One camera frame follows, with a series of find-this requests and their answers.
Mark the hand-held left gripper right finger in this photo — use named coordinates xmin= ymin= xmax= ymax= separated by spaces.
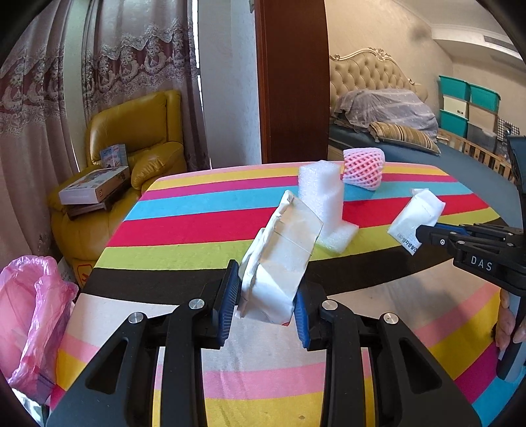
xmin=293 ymin=281 xmax=481 ymax=427

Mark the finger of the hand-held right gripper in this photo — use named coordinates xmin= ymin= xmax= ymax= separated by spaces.
xmin=416 ymin=224 xmax=473 ymax=256
xmin=433 ymin=223 xmax=526 ymax=244

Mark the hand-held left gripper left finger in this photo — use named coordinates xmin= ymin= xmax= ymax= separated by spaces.
xmin=46 ymin=259 xmax=241 ymax=427

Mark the white paper packet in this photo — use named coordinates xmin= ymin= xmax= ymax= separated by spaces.
xmin=387 ymin=188 xmax=446 ymax=256

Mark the white paper carton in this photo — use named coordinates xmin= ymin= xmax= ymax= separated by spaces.
xmin=236 ymin=189 xmax=324 ymax=327

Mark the pink plastic trash bag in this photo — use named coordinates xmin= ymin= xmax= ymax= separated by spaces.
xmin=0 ymin=255 xmax=79 ymax=403

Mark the person's right hand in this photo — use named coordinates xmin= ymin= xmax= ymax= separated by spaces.
xmin=493 ymin=289 xmax=519 ymax=349

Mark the blue bed mattress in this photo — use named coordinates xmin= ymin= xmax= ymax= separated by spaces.
xmin=328 ymin=123 xmax=520 ymax=198

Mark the rainbow striped tablecloth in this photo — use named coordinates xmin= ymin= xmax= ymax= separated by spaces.
xmin=49 ymin=161 xmax=520 ymax=427

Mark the pink foam fruit net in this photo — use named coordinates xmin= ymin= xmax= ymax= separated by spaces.
xmin=342 ymin=148 xmax=386 ymax=191

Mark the brown striped pillow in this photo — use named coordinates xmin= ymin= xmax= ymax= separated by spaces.
xmin=368 ymin=122 xmax=442 ymax=156

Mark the white stepped foam block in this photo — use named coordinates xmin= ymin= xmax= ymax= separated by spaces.
xmin=298 ymin=161 xmax=359 ymax=252

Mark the grey dotted blanket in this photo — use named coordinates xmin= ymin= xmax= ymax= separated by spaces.
xmin=333 ymin=88 xmax=440 ymax=138

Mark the stack of storage boxes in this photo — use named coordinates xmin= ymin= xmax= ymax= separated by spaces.
xmin=438 ymin=75 xmax=504 ymax=154

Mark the dark flat book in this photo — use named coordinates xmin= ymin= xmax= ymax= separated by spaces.
xmin=66 ymin=190 xmax=133 ymax=220

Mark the flat white cardboard box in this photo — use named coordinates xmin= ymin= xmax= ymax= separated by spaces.
xmin=59 ymin=165 xmax=131 ymax=205

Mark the small blue pink box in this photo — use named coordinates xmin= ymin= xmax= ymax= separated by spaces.
xmin=100 ymin=144 xmax=129 ymax=169

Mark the ceiling air vent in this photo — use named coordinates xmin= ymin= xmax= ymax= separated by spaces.
xmin=483 ymin=35 xmax=519 ymax=52

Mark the yellow leather armchair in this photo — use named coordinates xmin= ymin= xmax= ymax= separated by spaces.
xmin=46 ymin=89 xmax=187 ymax=288

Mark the pink lace patterned curtain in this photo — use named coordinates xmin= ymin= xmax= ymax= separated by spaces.
xmin=80 ymin=0 xmax=212 ymax=173
xmin=0 ymin=0 xmax=87 ymax=263

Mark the wooden bed rail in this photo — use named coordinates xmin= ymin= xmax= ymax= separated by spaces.
xmin=436 ymin=128 xmax=519 ymax=181

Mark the brown wooden door frame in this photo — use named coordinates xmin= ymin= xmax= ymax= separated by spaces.
xmin=255 ymin=0 xmax=331 ymax=165

